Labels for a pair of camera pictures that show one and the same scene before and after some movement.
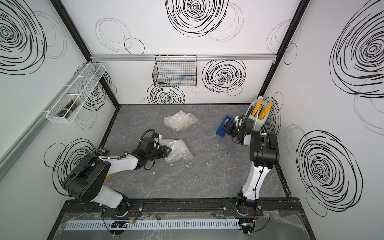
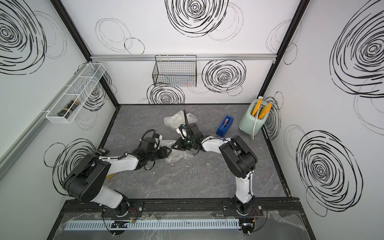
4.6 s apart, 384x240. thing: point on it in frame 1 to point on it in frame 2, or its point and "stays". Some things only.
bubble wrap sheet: (179, 151) stays
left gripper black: (163, 152) stays
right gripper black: (231, 126) to (180, 143)
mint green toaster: (257, 113) stays
